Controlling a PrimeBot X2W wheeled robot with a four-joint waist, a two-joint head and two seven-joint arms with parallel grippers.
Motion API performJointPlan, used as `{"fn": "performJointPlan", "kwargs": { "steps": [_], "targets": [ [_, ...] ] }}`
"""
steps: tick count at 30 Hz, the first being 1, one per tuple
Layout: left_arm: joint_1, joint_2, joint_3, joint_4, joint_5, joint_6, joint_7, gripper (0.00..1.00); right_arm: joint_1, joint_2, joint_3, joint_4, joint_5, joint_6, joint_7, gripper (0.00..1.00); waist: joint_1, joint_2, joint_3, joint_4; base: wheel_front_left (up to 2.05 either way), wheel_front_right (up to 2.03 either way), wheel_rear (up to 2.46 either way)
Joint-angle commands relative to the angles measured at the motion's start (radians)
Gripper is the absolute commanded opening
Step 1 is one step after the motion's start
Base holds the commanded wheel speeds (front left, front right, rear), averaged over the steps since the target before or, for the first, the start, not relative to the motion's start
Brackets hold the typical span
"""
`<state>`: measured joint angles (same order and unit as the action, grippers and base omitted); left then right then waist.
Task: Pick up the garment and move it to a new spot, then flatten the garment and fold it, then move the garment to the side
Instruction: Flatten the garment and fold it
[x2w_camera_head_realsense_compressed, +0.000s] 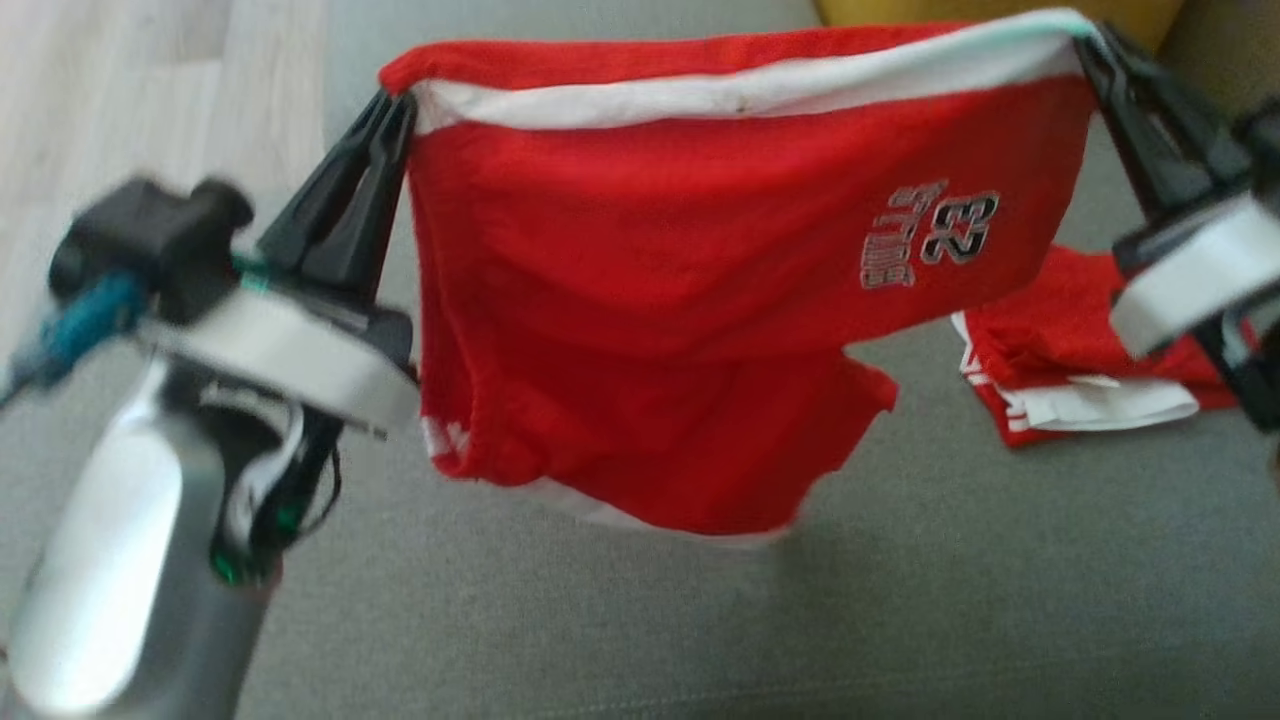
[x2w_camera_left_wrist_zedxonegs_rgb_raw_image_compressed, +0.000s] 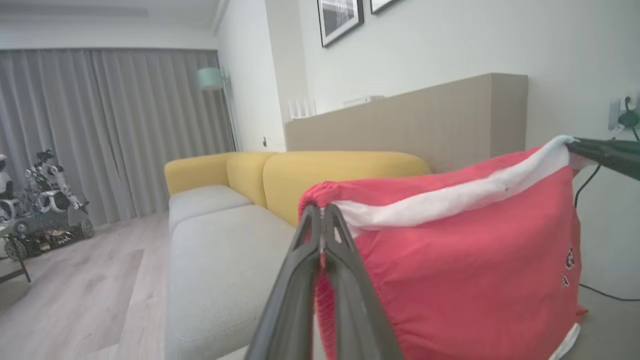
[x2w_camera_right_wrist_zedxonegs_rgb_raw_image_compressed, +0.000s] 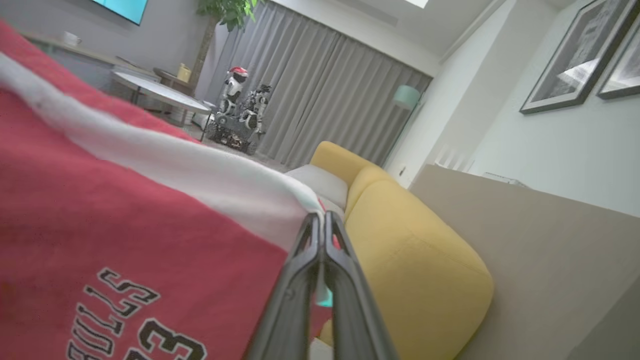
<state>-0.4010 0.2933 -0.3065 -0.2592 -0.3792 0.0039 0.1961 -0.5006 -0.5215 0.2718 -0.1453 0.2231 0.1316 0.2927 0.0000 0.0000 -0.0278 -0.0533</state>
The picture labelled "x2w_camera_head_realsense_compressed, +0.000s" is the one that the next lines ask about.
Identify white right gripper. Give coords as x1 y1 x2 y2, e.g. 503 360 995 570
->
1073 22 1280 361

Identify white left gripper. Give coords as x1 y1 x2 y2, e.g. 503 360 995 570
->
138 90 423 439

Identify red white basketball jersey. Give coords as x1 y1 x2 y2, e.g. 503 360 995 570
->
948 244 1253 448

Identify red white basketball shorts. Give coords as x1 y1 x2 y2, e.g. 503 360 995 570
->
378 8 1103 548

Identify yellow sofa back cushion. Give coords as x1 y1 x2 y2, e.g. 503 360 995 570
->
814 0 1187 51

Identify large grey sofa seat cushion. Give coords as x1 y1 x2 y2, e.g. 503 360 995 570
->
0 95 1280 720

